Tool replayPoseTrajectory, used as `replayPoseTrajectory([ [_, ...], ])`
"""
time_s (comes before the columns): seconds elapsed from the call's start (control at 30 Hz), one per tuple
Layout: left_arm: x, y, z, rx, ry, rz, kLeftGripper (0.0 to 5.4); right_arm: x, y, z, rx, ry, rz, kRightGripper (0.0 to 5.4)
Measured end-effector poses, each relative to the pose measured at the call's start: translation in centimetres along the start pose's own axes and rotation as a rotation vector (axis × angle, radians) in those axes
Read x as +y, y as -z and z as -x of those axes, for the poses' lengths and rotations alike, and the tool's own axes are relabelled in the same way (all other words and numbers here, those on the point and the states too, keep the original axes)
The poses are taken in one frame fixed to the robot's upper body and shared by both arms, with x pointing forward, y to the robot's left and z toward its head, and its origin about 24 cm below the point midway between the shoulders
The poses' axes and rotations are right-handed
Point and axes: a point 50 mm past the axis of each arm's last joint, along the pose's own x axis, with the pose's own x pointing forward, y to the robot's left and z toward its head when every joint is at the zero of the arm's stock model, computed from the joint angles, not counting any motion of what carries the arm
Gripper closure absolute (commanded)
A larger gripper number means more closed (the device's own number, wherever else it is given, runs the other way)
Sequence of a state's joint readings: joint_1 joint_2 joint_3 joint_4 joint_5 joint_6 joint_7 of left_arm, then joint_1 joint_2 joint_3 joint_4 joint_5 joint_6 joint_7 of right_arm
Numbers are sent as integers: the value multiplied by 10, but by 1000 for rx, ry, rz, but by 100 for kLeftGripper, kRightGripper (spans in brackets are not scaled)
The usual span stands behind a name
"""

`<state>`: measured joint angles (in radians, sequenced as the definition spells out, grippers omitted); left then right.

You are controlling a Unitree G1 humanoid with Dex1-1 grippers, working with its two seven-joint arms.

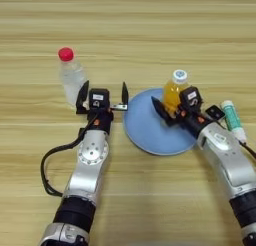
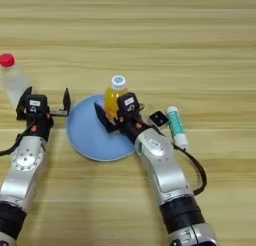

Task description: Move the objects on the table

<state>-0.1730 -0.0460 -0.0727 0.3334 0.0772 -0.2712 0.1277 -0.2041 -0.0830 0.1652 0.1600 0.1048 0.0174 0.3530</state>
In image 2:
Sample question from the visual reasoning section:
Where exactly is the small black square block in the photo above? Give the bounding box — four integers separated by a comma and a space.
147, 110, 170, 131

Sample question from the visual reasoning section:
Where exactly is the green and white tube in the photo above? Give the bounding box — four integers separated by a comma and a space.
165, 105, 190, 151

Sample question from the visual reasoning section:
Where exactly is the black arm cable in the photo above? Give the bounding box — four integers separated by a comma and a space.
0, 122, 34, 157
162, 132, 209, 197

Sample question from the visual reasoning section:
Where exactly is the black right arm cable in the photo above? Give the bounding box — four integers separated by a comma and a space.
162, 132, 209, 197

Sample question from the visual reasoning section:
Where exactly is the blue round plate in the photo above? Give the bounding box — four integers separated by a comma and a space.
65, 93, 138, 163

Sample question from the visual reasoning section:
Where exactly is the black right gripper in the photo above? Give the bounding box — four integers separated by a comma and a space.
93, 101, 152, 145

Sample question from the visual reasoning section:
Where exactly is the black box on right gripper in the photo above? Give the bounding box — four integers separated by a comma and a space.
116, 91, 140, 116

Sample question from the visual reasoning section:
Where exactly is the orange juice bottle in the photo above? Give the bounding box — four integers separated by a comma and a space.
103, 74, 129, 122

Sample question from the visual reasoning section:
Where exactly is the clear bottle with red cap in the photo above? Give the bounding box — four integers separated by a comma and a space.
0, 53, 33, 110

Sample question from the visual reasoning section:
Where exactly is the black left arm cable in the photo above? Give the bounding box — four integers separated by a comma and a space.
0, 122, 34, 157

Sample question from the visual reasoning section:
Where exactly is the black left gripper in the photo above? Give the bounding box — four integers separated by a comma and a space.
15, 86, 72, 143

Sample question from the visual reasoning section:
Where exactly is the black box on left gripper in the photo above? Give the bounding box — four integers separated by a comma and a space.
24, 93, 49, 115

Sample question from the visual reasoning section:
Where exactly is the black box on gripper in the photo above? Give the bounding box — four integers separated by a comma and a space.
116, 91, 140, 116
24, 93, 49, 115

